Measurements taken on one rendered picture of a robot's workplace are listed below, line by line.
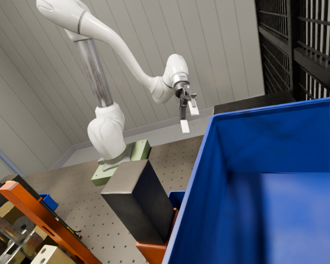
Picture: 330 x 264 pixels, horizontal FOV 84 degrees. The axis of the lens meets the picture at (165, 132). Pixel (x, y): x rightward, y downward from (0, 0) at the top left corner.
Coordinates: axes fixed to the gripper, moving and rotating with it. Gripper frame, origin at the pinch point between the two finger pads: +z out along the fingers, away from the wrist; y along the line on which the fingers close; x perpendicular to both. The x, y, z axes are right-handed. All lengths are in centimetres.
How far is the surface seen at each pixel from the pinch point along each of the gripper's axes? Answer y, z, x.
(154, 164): -36.7, 3.6, -11.2
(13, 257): 19, 40, -46
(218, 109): 17.8, 7.0, 3.2
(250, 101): 22.9, 7.7, 11.5
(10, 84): -166, -185, -194
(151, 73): -117, -164, 10
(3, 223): 21, 35, -48
